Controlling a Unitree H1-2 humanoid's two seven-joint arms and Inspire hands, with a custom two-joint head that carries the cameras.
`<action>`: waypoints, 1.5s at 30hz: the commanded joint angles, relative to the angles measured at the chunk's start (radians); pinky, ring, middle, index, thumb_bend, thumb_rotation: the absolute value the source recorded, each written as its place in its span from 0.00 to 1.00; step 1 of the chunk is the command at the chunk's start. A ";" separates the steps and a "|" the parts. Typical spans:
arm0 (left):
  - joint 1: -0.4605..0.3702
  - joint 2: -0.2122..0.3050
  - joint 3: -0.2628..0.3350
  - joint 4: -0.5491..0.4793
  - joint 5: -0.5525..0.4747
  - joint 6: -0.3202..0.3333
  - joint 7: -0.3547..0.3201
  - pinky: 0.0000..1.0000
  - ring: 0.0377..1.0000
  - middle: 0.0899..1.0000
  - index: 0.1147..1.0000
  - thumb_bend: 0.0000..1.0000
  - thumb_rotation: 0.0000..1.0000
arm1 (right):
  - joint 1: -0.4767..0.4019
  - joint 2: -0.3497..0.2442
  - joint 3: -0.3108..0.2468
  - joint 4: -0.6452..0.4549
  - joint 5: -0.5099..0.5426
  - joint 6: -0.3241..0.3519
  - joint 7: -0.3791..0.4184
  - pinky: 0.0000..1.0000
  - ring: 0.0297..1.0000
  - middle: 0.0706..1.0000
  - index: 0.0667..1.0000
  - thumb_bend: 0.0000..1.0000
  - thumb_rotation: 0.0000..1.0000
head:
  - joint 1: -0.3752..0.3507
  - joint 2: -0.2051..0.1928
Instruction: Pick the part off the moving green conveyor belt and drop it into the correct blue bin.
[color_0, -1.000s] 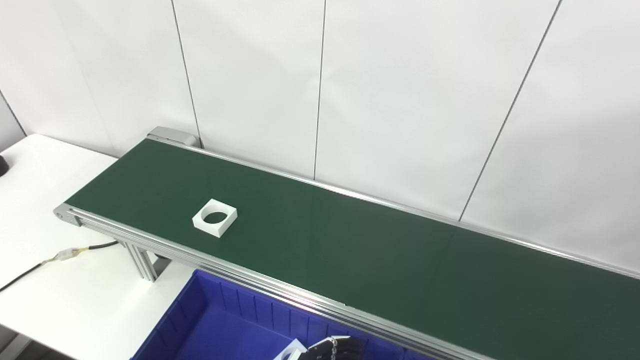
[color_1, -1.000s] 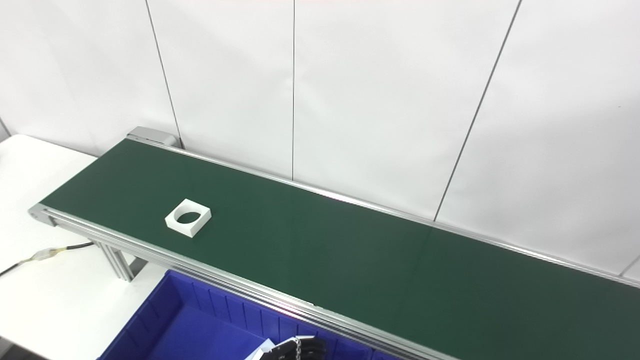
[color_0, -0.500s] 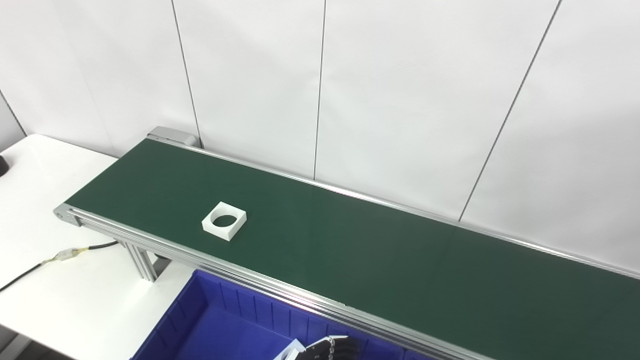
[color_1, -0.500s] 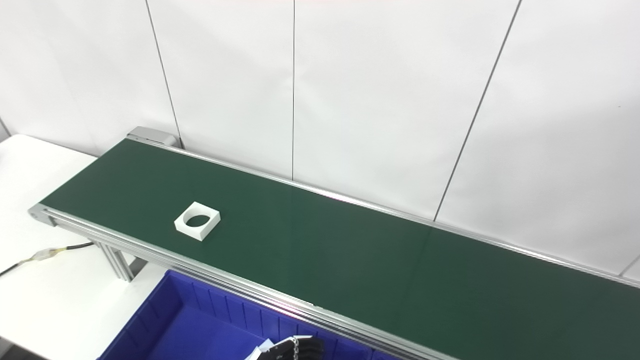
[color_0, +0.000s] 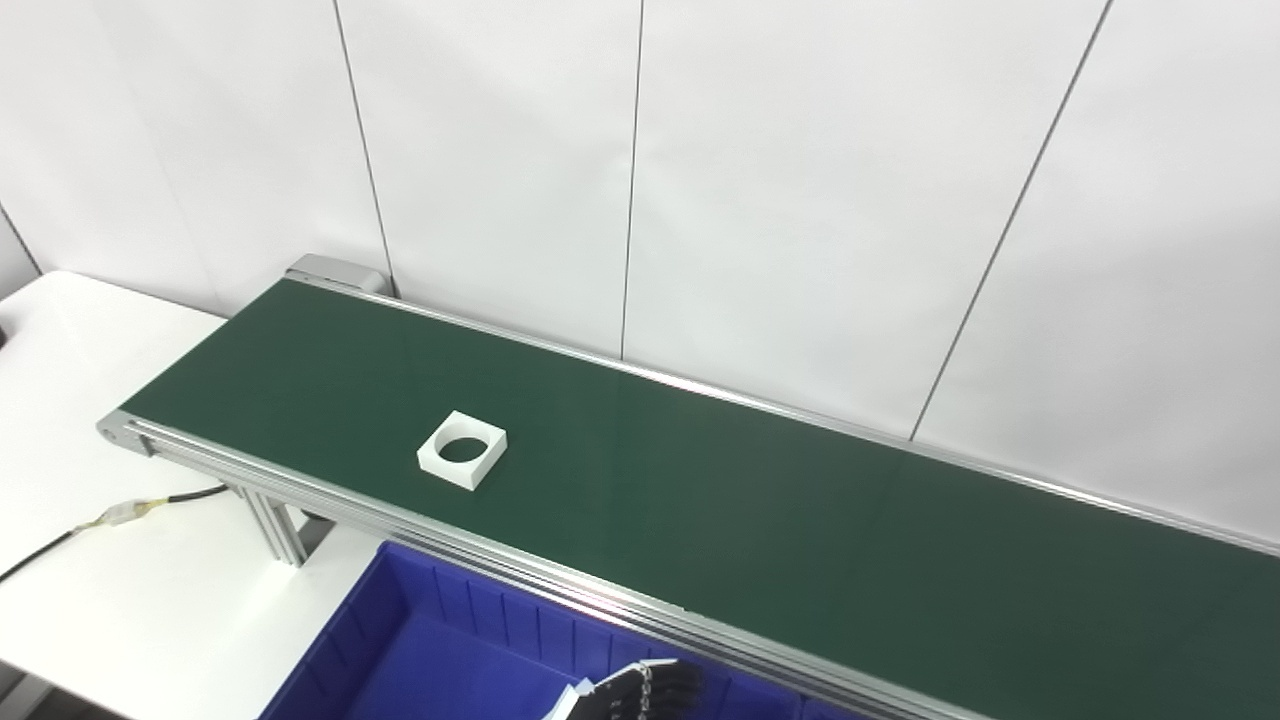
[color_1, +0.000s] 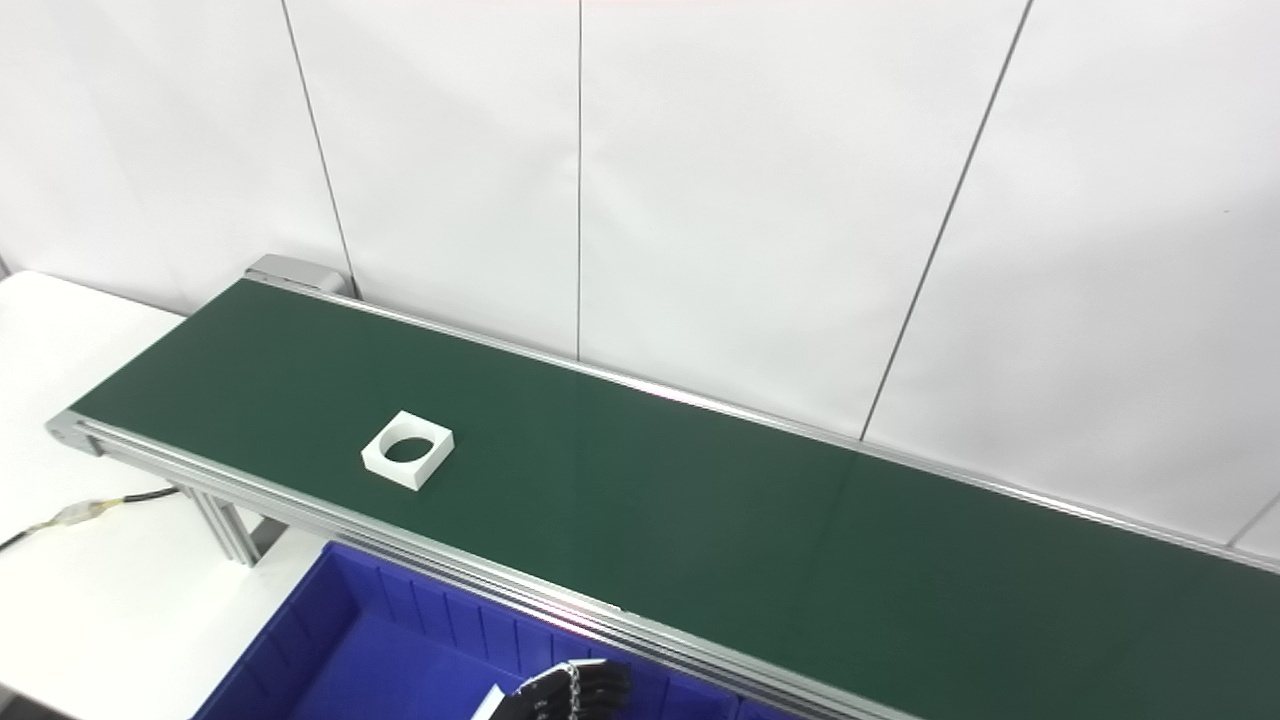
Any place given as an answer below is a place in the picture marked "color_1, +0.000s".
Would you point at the grey conveyor end housing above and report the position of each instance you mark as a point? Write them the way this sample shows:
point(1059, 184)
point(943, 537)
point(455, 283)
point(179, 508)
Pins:
point(300, 270)

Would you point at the white square part round hole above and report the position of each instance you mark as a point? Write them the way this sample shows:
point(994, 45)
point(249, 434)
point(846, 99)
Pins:
point(400, 472)

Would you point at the aluminium conveyor leg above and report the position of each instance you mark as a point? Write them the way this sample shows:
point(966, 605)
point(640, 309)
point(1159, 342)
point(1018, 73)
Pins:
point(225, 525)

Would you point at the blue bin with white parts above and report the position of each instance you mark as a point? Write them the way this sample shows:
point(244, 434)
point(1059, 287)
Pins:
point(400, 650)

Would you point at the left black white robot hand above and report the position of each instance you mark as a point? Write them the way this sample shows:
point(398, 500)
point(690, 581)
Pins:
point(560, 695)

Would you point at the green conveyor belt aluminium frame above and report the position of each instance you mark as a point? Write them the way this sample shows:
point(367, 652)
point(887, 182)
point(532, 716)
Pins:
point(700, 520)

